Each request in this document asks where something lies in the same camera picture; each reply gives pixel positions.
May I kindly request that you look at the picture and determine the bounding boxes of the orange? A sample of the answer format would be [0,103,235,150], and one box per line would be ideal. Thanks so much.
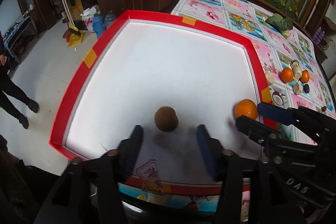
[280,67,294,83]
[235,99,258,120]
[300,70,310,84]

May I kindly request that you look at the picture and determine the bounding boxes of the beige yam chunk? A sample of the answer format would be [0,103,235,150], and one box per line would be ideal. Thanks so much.
[293,82,303,95]
[265,72,275,86]

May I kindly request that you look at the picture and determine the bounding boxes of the brown kiwi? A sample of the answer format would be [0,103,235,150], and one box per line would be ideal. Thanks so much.
[154,106,178,132]

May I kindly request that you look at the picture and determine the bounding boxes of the colourful fruit-print tablecloth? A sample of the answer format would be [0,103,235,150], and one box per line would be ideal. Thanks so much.
[118,0,336,214]

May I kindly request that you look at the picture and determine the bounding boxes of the beige yam chunk by tray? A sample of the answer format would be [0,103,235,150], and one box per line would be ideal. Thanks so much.
[265,72,275,86]

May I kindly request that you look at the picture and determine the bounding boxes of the long beige yam piece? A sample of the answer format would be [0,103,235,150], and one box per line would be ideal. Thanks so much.
[291,60,302,79]

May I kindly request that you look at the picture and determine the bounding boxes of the purple bottles on shelf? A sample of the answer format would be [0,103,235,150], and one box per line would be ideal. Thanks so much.
[313,27,325,45]

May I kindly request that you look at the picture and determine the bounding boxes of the red and white tray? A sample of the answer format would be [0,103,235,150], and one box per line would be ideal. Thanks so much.
[49,10,271,196]

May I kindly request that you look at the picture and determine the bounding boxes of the green leafy vegetable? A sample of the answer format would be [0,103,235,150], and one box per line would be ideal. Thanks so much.
[265,14,293,39]

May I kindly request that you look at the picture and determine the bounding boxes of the yellow dustpan and broom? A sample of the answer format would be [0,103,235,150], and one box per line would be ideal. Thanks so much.
[62,0,84,48]

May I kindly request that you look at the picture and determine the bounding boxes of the blue thermos on floor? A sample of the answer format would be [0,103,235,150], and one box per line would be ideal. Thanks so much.
[92,14,105,39]

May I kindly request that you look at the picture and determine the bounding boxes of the person in dark clothes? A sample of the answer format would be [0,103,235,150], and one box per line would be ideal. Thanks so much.
[1,36,40,129]

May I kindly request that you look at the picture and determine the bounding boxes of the white bucket on floor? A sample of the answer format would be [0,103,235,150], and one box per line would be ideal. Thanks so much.
[80,6,97,34]

